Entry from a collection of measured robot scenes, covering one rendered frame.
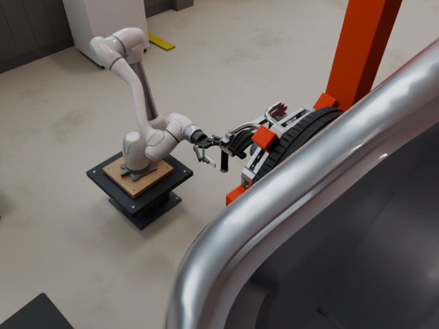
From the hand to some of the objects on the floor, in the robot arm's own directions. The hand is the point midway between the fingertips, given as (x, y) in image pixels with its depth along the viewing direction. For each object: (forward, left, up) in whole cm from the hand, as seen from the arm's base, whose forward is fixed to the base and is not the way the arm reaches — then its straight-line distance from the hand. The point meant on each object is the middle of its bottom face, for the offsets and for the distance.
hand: (224, 157), depth 179 cm
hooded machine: (-272, +75, -83) cm, 294 cm away
